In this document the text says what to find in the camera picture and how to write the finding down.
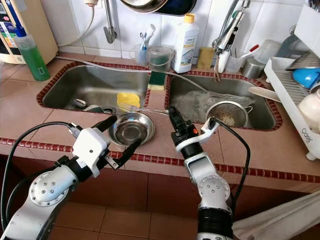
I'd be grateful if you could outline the white toothbrush cup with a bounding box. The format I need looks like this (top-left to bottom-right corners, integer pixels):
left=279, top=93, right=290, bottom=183
left=129, top=44, right=148, bottom=67

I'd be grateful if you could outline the white curved hose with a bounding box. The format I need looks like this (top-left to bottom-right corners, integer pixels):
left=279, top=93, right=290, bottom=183
left=57, top=0, right=101, bottom=48

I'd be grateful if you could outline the chrome sink faucet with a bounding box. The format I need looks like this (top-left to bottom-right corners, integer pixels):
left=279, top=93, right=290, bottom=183
left=211, top=0, right=252, bottom=83

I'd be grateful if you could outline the clear plastic cup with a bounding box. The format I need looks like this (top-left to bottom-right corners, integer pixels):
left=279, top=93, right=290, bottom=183
left=226, top=54, right=247, bottom=75

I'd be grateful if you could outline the dark blue pan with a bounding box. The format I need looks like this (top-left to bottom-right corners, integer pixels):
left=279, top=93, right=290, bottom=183
left=152, top=0, right=198, bottom=17

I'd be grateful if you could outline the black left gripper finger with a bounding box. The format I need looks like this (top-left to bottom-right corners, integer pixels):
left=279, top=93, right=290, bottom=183
left=91, top=114, right=119, bottom=134
left=118, top=137, right=144, bottom=163

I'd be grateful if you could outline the steel plate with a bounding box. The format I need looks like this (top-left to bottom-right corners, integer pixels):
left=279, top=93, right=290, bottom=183
left=109, top=112, right=156, bottom=148

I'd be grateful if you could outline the beige water purifier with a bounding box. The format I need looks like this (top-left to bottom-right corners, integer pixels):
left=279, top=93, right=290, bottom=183
left=0, top=0, right=59, bottom=65

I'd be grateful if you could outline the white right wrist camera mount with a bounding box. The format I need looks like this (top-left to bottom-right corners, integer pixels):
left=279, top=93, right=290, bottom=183
left=177, top=119, right=220, bottom=161

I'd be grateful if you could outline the clear plastic container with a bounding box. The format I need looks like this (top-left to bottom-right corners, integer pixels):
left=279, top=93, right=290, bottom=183
left=255, top=39, right=282, bottom=63

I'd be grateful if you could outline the white detergent bottle yellow cap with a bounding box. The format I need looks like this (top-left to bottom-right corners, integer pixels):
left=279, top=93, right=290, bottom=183
left=172, top=13, right=201, bottom=74

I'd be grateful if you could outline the green yellow sponge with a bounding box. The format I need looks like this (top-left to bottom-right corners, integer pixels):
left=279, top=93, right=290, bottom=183
left=147, top=71, right=168, bottom=93

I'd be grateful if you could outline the steel cup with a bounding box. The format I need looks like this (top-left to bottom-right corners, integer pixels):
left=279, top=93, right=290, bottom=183
left=240, top=57, right=267, bottom=79

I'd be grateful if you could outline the cream spatula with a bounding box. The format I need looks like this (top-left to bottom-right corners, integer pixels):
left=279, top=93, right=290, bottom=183
left=247, top=86, right=283, bottom=103

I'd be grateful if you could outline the dark red cabinet door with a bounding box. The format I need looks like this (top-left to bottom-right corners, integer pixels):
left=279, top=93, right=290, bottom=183
left=80, top=170, right=151, bottom=217

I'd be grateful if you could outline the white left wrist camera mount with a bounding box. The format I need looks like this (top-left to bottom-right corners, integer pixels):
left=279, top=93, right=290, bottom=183
left=71, top=127, right=112, bottom=178

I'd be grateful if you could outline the metal wall tap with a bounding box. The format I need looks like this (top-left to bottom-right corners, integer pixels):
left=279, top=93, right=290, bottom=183
left=102, top=0, right=117, bottom=45

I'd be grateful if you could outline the white round jar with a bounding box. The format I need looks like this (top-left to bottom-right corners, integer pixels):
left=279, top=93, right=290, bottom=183
left=297, top=89, right=320, bottom=135

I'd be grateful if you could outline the white dish rack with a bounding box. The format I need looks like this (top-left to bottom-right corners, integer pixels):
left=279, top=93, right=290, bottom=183
left=264, top=56, right=320, bottom=161

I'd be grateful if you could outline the blue bowl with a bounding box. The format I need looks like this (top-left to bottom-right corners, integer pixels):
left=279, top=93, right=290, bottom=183
left=291, top=67, right=320, bottom=90

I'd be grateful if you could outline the white long hose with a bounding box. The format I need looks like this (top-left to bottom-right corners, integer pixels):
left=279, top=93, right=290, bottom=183
left=55, top=56, right=206, bottom=92

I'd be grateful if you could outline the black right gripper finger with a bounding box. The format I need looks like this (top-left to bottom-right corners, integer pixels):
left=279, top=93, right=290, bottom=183
left=167, top=105, right=187, bottom=134

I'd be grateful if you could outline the steel strainer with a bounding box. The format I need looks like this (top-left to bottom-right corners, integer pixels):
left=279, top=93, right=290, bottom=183
left=205, top=101, right=256, bottom=128

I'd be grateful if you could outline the green dish soap bottle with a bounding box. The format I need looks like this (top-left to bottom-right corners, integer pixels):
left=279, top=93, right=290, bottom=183
left=15, top=26, right=52, bottom=82

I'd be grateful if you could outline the steel sink basin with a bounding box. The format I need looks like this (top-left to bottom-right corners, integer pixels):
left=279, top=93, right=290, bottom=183
left=167, top=75, right=281, bottom=132
left=41, top=65, right=151, bottom=115

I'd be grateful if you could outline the steel bowl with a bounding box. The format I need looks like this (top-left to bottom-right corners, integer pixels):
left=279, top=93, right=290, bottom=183
left=285, top=50, right=320, bottom=72

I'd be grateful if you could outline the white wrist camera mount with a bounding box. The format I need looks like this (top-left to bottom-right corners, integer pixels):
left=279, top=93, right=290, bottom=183
left=177, top=119, right=220, bottom=161
left=71, top=127, right=112, bottom=178

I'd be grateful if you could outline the red handled utensil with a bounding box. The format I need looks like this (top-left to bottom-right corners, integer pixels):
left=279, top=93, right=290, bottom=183
left=242, top=44, right=261, bottom=57

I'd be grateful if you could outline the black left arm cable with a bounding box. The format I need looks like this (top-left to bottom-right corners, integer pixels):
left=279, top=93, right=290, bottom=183
left=0, top=121, right=78, bottom=233

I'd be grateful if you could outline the white cloth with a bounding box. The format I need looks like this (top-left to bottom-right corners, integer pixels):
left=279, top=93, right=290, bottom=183
left=232, top=190, right=320, bottom=240

